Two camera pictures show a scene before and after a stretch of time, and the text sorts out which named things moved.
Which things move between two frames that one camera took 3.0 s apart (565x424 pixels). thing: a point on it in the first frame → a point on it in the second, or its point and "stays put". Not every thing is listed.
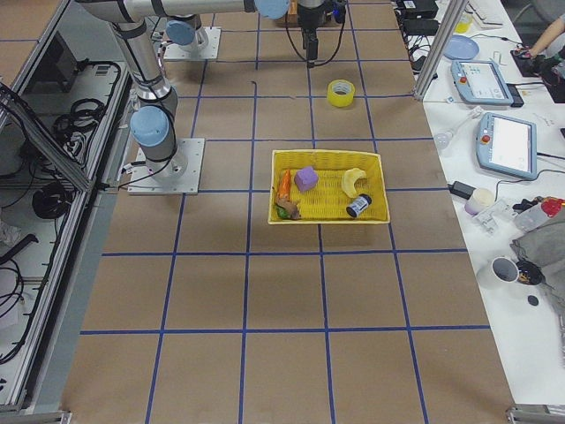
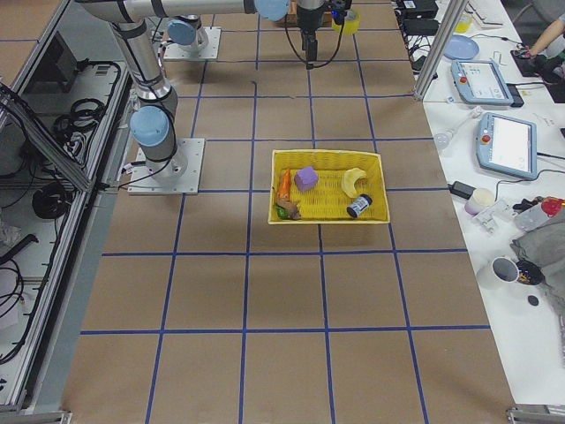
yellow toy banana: [349, 178] stays put
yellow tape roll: [341, 93] → [350, 26]
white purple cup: [479, 200] stays put
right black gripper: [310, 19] stays put
